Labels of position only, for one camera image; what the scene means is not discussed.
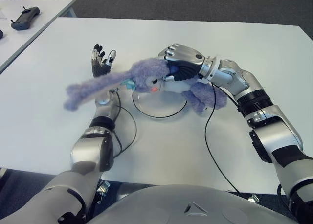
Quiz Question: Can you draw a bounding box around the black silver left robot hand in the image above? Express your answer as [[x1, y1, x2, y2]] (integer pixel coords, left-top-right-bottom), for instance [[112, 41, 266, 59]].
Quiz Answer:
[[90, 43, 117, 78]]

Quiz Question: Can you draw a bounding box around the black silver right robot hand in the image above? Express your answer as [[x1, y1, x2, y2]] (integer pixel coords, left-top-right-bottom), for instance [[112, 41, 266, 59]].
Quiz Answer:
[[157, 43, 208, 82]]

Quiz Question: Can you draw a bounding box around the purple plush bunny doll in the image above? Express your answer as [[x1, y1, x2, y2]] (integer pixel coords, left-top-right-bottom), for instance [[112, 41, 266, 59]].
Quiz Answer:
[[63, 57, 227, 115]]

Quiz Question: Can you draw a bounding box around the white plate black rim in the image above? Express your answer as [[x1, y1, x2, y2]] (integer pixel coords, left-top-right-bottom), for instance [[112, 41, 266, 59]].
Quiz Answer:
[[132, 87, 188, 119]]

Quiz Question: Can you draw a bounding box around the white side table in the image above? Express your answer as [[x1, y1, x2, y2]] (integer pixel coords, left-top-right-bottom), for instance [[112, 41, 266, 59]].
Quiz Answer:
[[0, 0, 76, 74]]

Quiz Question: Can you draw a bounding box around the black handheld controller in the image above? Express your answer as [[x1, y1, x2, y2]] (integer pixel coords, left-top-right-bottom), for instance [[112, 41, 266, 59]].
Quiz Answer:
[[11, 6, 41, 30]]

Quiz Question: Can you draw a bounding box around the grey robot torso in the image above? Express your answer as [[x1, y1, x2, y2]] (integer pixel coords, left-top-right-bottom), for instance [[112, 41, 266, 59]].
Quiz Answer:
[[85, 184, 301, 224]]

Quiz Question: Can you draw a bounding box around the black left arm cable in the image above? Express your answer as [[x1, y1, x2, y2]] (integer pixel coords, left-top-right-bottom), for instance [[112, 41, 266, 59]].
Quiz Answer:
[[111, 89, 137, 158]]

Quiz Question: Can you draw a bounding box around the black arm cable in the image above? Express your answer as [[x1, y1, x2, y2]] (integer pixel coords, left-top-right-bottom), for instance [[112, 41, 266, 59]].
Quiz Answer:
[[111, 89, 137, 158], [204, 83, 242, 194]]

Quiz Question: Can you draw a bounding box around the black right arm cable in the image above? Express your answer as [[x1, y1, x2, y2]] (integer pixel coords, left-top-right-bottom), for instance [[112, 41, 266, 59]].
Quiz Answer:
[[204, 83, 242, 194]]

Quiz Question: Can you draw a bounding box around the black right shoulder cable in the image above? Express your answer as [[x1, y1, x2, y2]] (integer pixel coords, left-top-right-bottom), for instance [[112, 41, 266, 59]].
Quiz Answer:
[[277, 183, 293, 205]]

